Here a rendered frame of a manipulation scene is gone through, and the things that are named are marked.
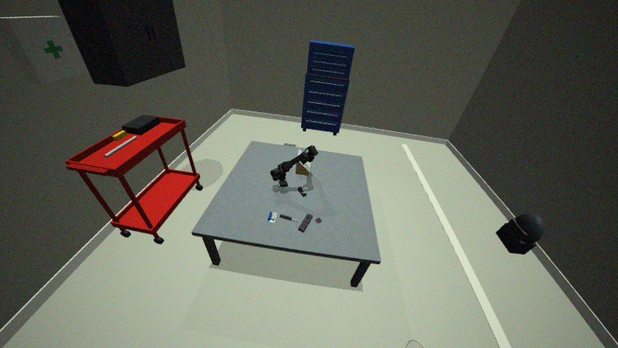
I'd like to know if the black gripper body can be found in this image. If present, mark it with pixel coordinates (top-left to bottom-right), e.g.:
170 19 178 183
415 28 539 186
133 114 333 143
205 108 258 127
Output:
279 173 288 187

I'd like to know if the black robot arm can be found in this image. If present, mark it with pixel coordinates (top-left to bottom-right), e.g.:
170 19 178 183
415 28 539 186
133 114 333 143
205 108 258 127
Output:
270 146 318 181

